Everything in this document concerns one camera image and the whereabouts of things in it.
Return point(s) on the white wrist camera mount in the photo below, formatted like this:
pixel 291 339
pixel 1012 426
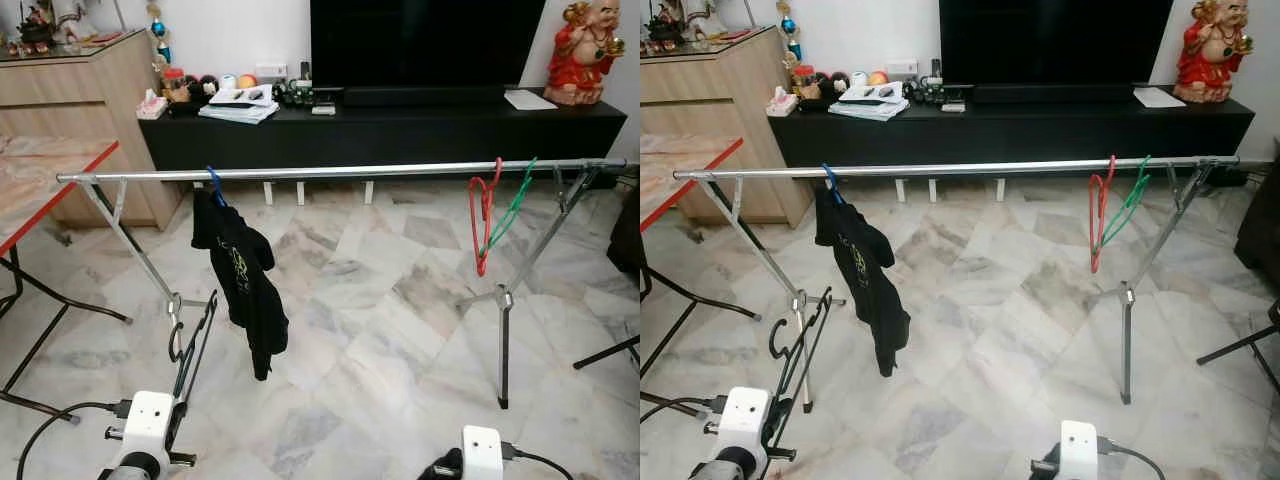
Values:
pixel 1080 452
pixel 150 420
pixel 483 455
pixel 745 418

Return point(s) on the silver metal clothes rack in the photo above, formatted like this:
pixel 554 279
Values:
pixel 350 172
pixel 970 168

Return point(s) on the red hanger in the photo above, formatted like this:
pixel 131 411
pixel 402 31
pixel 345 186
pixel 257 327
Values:
pixel 481 265
pixel 1095 255

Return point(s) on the black plush toy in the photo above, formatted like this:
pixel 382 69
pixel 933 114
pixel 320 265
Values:
pixel 205 87
pixel 833 84

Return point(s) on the black printed T-shirt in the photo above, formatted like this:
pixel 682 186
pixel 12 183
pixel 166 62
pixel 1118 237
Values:
pixel 865 280
pixel 245 280

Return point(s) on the light wooden cabinet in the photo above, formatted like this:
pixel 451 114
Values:
pixel 700 100
pixel 60 100

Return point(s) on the red-lid jar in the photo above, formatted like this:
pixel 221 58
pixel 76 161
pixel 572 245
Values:
pixel 176 88
pixel 805 85

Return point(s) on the dark small ornament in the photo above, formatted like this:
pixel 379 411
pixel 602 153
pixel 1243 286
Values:
pixel 295 93
pixel 925 90

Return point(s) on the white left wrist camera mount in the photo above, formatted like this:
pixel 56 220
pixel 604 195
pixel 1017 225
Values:
pixel 150 420
pixel 745 418

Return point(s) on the white paper sheet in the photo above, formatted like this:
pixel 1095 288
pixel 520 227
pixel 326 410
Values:
pixel 1160 97
pixel 530 100

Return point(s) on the white ornament figurine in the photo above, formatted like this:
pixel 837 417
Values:
pixel 706 18
pixel 78 20

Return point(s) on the red Buddha statue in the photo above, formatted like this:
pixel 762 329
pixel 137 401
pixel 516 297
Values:
pixel 585 70
pixel 1212 65

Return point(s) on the black plastic hanger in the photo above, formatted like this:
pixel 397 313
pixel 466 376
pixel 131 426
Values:
pixel 773 340
pixel 171 342

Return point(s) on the dark ornament figurine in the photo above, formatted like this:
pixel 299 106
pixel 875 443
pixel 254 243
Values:
pixel 666 30
pixel 38 32

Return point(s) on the black television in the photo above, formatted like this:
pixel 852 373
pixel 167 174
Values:
pixel 430 40
pixel 1055 40

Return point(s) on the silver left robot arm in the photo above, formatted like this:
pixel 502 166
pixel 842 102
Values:
pixel 140 468
pixel 730 468

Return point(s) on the blue hanger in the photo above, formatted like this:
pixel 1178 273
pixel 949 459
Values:
pixel 213 180
pixel 830 178

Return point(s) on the marble-pattern folding table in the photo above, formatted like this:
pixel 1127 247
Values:
pixel 40 180
pixel 680 170

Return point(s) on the green hanger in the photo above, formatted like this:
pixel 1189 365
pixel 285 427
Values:
pixel 512 205
pixel 1128 203

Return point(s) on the paper stack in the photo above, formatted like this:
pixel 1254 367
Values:
pixel 868 105
pixel 238 108

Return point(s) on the black TV console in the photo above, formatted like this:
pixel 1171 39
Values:
pixel 400 135
pixel 1030 130

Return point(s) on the trophy with blue ornament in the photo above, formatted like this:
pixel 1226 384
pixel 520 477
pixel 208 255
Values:
pixel 163 50
pixel 793 48

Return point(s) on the white wall socket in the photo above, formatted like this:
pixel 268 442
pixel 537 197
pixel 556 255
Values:
pixel 271 72
pixel 901 69

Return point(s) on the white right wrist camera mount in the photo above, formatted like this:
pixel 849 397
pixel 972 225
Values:
pixel 483 455
pixel 1080 452

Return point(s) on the pink tissue box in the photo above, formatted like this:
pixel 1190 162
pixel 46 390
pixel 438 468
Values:
pixel 152 107
pixel 782 104

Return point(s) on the black soundbar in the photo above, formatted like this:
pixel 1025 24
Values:
pixel 430 97
pixel 1055 93

